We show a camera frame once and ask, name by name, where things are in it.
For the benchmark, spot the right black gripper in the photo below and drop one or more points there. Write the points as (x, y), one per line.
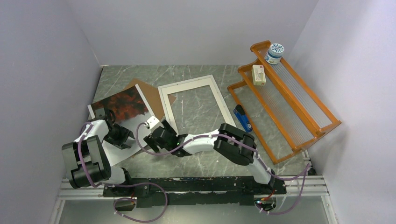
(152, 143)

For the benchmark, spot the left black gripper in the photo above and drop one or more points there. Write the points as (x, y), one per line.
(125, 134)

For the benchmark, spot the red and white photo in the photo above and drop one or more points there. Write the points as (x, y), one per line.
(131, 108)

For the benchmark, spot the white picture frame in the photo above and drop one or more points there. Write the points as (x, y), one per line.
(196, 110)

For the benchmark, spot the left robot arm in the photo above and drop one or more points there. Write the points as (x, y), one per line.
(85, 159)

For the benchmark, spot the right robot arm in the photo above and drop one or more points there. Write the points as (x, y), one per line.
(234, 144)

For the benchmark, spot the brown backing board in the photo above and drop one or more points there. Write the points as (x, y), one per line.
(152, 96)

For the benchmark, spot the blue stapler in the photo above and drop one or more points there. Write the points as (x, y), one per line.
(241, 116)

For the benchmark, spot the small cream box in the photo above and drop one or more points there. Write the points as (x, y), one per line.
(258, 75)

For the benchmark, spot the orange wooden shelf rack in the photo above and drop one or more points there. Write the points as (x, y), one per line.
(297, 112)

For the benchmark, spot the blue white round jar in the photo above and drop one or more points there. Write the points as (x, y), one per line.
(274, 53)

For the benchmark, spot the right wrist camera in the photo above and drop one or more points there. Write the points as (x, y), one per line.
(153, 123)

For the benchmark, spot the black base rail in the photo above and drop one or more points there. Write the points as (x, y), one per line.
(242, 190)

